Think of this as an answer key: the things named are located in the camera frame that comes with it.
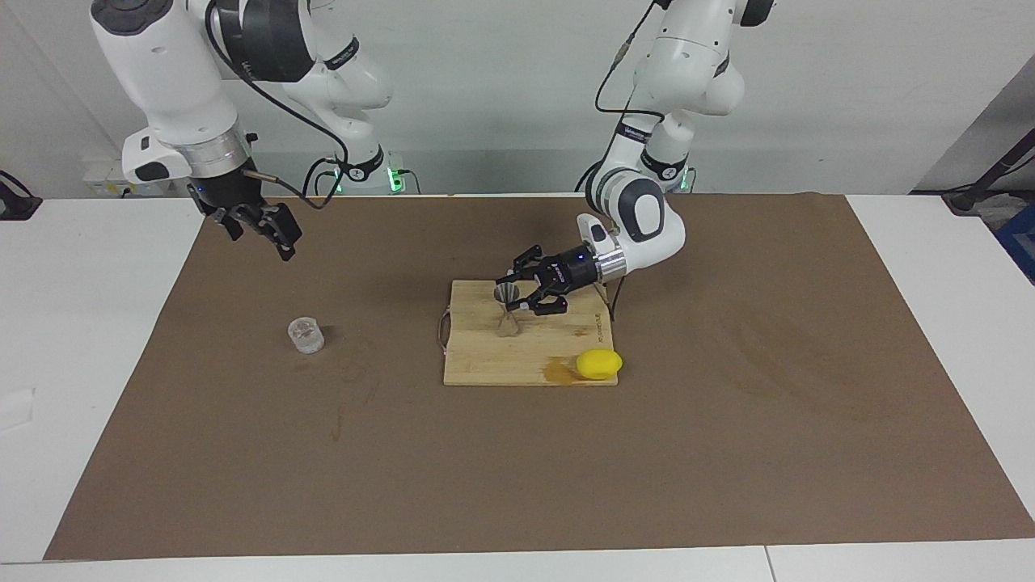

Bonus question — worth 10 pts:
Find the steel double jigger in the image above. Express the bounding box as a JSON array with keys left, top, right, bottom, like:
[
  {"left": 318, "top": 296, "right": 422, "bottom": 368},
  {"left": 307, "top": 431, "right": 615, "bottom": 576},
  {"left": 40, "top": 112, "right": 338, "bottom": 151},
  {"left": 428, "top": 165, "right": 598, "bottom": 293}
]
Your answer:
[{"left": 493, "top": 283, "right": 523, "bottom": 339}]

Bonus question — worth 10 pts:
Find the small clear glass cup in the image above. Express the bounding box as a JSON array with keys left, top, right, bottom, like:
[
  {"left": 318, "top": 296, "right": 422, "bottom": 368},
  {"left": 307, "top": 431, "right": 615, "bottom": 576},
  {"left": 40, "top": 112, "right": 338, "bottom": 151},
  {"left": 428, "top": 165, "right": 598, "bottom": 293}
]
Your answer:
[{"left": 287, "top": 316, "right": 326, "bottom": 356}]

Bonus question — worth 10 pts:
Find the bamboo cutting board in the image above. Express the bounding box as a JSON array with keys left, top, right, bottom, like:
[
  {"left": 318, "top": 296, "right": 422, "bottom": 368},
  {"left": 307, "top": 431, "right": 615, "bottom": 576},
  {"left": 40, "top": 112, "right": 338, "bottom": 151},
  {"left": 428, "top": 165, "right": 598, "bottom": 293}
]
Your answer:
[{"left": 439, "top": 279, "right": 620, "bottom": 387}]

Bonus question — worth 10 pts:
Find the yellow lemon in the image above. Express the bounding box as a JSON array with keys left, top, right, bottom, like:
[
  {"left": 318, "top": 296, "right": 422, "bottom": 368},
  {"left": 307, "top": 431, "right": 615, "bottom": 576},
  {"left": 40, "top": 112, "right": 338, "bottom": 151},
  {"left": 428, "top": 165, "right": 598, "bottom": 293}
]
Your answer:
[{"left": 575, "top": 348, "right": 624, "bottom": 382}]

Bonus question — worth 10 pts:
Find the white power strip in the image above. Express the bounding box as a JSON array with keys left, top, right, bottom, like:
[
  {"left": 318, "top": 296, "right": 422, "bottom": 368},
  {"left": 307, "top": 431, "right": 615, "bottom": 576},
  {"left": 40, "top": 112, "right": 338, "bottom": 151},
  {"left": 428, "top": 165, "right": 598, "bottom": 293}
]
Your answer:
[{"left": 81, "top": 156, "right": 175, "bottom": 199}]

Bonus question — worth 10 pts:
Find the brown table mat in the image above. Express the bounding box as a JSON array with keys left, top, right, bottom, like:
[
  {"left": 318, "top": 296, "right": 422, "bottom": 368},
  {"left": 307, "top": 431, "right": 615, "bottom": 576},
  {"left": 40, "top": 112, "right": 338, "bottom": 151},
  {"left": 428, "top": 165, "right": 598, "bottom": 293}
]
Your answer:
[{"left": 43, "top": 192, "right": 1035, "bottom": 562}]

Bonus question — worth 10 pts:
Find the black stand leg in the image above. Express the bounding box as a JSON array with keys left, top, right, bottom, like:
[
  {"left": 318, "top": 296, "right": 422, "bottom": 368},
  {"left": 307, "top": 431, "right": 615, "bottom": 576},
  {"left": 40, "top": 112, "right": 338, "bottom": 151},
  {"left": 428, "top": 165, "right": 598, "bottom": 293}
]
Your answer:
[{"left": 942, "top": 128, "right": 1035, "bottom": 216}]

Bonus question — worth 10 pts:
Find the blue crate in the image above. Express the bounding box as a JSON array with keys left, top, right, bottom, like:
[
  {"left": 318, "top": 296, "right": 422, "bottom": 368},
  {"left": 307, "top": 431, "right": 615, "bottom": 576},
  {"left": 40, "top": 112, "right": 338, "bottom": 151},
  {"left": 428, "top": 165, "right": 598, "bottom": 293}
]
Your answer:
[{"left": 993, "top": 202, "right": 1035, "bottom": 285}]

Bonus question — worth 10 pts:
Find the black base cable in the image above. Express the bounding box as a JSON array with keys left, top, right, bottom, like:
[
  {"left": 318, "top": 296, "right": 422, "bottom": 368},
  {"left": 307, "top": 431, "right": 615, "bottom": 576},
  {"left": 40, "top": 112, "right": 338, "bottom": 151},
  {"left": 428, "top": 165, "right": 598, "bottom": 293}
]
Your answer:
[
  {"left": 301, "top": 156, "right": 342, "bottom": 196},
  {"left": 572, "top": 158, "right": 619, "bottom": 195}
]

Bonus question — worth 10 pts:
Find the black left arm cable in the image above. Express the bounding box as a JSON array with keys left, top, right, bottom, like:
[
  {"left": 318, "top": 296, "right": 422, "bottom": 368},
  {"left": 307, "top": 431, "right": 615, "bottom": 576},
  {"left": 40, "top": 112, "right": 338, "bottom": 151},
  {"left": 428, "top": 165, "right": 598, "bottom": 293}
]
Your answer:
[{"left": 595, "top": 0, "right": 665, "bottom": 122}]

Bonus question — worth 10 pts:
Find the black clamp mount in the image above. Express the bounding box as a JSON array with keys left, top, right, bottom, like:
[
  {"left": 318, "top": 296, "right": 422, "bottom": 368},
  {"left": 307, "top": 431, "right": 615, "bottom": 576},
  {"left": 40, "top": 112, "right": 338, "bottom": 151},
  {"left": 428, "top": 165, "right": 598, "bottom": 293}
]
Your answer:
[{"left": 0, "top": 170, "right": 43, "bottom": 221}]

